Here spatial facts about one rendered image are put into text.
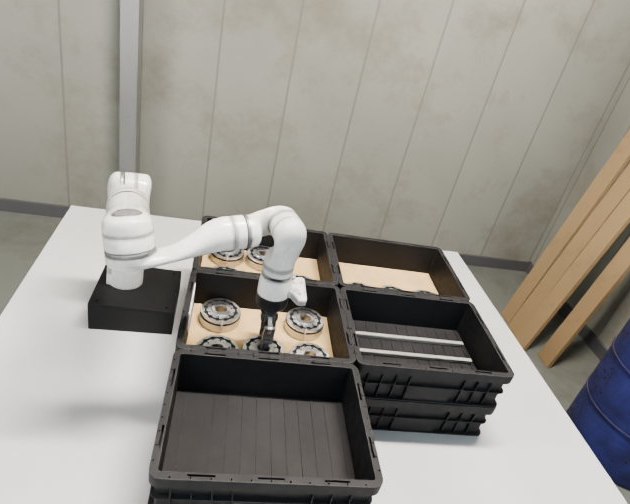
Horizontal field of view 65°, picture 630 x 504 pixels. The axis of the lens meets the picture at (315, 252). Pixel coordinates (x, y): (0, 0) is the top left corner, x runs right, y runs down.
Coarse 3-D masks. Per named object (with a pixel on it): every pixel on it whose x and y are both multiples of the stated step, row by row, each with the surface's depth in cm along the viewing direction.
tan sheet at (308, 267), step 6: (246, 252) 160; (204, 258) 152; (300, 258) 164; (306, 258) 164; (204, 264) 149; (210, 264) 150; (246, 264) 154; (300, 264) 160; (306, 264) 161; (312, 264) 162; (240, 270) 151; (246, 270) 151; (252, 270) 152; (294, 270) 157; (300, 270) 157; (306, 270) 158; (312, 270) 159; (312, 276) 156; (318, 276) 157
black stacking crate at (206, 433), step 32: (192, 384) 108; (224, 384) 109; (256, 384) 110; (288, 384) 111; (320, 384) 112; (352, 384) 108; (192, 416) 102; (224, 416) 104; (256, 416) 106; (288, 416) 108; (320, 416) 109; (352, 416) 105; (192, 448) 96; (224, 448) 98; (256, 448) 99; (288, 448) 101; (320, 448) 102; (352, 448) 102
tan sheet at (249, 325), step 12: (192, 312) 130; (252, 312) 135; (192, 324) 126; (240, 324) 130; (252, 324) 131; (276, 324) 133; (324, 324) 137; (192, 336) 122; (204, 336) 123; (228, 336) 125; (240, 336) 126; (276, 336) 129; (288, 336) 129; (324, 336) 132; (240, 348) 122; (288, 348) 126; (324, 348) 128
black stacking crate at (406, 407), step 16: (368, 400) 118; (384, 400) 119; (384, 416) 122; (400, 416) 123; (416, 416) 124; (432, 416) 125; (448, 416) 125; (464, 416) 126; (480, 416) 127; (432, 432) 127; (448, 432) 128; (464, 432) 129; (480, 432) 130
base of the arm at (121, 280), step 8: (112, 272) 138; (120, 272) 137; (128, 272) 137; (136, 272) 139; (112, 280) 139; (120, 280) 138; (128, 280) 138; (136, 280) 140; (120, 288) 139; (128, 288) 140
